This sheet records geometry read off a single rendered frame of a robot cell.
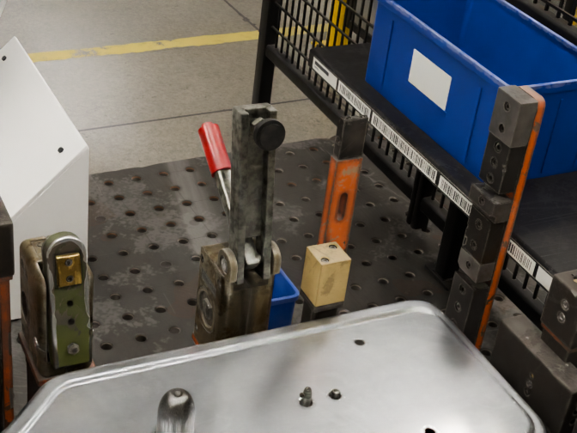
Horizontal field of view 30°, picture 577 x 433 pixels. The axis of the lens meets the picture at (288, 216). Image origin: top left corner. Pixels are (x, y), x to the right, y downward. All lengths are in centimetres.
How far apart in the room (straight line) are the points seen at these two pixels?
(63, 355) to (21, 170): 51
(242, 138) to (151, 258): 71
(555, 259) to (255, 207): 35
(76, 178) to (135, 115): 213
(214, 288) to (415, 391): 22
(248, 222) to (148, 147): 237
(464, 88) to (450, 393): 43
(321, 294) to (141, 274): 60
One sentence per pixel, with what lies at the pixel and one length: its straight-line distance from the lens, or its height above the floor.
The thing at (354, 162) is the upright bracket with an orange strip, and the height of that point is 115.
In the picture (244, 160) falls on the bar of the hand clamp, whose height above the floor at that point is 117.
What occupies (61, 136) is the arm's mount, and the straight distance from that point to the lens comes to 147.
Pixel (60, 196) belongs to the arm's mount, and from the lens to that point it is 145.
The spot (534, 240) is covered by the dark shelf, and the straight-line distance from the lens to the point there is 122.
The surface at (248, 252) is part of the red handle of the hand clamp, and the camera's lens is 104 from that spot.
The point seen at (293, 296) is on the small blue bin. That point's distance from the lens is 146.
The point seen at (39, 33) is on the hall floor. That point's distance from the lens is 413.
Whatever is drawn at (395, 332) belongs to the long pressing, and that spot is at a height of 100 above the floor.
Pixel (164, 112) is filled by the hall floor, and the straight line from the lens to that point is 360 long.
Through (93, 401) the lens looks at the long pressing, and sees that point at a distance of 97.
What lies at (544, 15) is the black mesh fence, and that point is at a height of 115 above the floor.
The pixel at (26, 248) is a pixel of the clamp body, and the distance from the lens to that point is 103.
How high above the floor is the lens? 166
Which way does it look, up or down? 32 degrees down
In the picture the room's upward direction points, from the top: 8 degrees clockwise
